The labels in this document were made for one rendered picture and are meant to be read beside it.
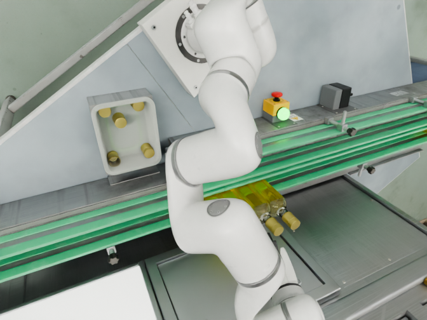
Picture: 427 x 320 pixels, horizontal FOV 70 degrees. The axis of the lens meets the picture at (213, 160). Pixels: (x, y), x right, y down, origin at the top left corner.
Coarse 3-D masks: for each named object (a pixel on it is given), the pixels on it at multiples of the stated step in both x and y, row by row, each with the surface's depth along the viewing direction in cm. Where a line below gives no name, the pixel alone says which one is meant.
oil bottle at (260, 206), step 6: (246, 186) 101; (240, 192) 98; (246, 192) 98; (252, 192) 98; (258, 192) 98; (246, 198) 95; (252, 198) 95; (258, 198) 95; (252, 204) 93; (258, 204) 92; (264, 204) 92; (258, 210) 91; (264, 210) 91; (270, 210) 92; (258, 216) 91
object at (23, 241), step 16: (416, 128) 130; (368, 144) 120; (320, 160) 111; (272, 176) 104; (160, 192) 96; (208, 192) 96; (112, 208) 90; (128, 208) 91; (144, 208) 90; (160, 208) 90; (48, 224) 85; (64, 224) 85; (80, 224) 85; (96, 224) 85; (112, 224) 85; (0, 240) 81; (16, 240) 81; (32, 240) 80; (48, 240) 80; (0, 256) 76
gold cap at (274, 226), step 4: (268, 220) 88; (272, 220) 88; (276, 220) 89; (268, 224) 88; (272, 224) 87; (276, 224) 87; (268, 228) 88; (272, 228) 87; (276, 228) 86; (280, 228) 86; (272, 232) 87; (276, 232) 86; (280, 232) 87
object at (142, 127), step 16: (96, 112) 82; (112, 112) 91; (128, 112) 93; (144, 112) 95; (96, 128) 83; (112, 128) 93; (128, 128) 95; (144, 128) 97; (112, 144) 95; (128, 144) 97; (128, 160) 97; (144, 160) 97
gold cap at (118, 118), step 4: (116, 112) 91; (120, 112) 91; (112, 116) 91; (116, 116) 89; (120, 116) 89; (124, 116) 92; (112, 120) 91; (116, 120) 88; (120, 120) 88; (124, 120) 89; (116, 124) 88; (120, 124) 89; (124, 124) 89
